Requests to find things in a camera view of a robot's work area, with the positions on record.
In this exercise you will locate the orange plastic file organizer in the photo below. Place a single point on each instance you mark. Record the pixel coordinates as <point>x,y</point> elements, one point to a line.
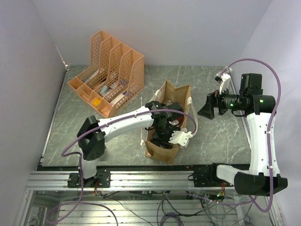
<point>114,76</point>

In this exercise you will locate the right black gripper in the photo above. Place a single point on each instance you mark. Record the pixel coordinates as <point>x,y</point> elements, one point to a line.
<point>214,100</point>

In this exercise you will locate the aluminium frame rail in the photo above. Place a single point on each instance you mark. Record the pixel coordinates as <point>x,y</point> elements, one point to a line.
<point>120,181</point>

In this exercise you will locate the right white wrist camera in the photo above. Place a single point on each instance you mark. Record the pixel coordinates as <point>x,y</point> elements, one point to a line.
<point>224,80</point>

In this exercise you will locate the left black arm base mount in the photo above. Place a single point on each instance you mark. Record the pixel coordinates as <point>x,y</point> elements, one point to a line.
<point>101,180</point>

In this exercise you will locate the red cola can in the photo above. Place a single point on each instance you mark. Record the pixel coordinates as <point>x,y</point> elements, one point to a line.
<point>168,102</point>

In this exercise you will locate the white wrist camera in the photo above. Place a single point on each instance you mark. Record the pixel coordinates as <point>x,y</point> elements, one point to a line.
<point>180,138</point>
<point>224,80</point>

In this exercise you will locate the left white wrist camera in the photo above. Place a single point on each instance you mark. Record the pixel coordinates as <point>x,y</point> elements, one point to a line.
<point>180,138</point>

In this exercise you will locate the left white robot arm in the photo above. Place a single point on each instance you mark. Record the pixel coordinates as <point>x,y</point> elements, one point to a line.
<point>94,133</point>

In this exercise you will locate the burlap canvas tote bag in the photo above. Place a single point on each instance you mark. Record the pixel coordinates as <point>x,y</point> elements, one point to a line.
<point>184,118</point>

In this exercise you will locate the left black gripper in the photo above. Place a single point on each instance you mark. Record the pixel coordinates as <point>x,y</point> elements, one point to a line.
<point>156,141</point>

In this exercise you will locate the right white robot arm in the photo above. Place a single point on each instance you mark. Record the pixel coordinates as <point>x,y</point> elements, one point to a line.
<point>263,176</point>

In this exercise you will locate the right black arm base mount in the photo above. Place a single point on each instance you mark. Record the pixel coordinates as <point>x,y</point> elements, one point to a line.
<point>206,176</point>

